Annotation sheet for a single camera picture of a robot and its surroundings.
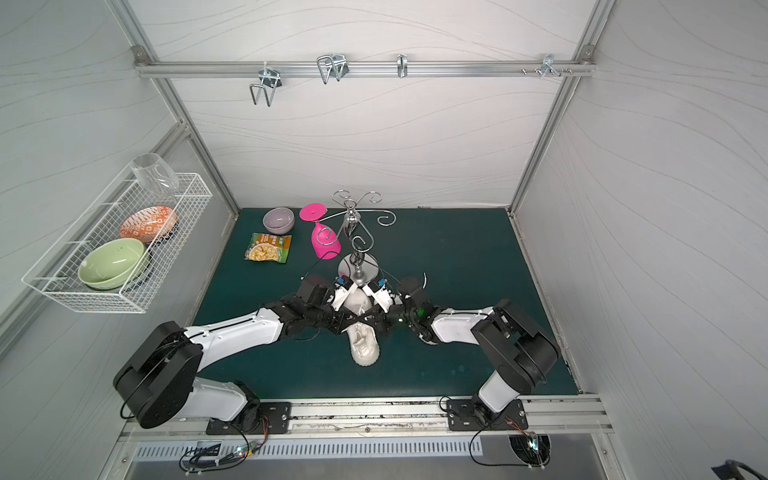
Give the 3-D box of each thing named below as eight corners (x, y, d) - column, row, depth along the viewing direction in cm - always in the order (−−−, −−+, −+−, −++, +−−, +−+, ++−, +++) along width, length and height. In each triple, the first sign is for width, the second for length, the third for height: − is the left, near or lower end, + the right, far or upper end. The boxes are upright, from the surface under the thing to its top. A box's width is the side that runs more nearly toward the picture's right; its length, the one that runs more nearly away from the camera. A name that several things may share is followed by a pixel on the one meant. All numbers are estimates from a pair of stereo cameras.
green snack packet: (248, 263, 107) (244, 256, 104) (257, 239, 114) (253, 232, 111) (286, 263, 107) (283, 256, 104) (292, 239, 114) (290, 232, 111)
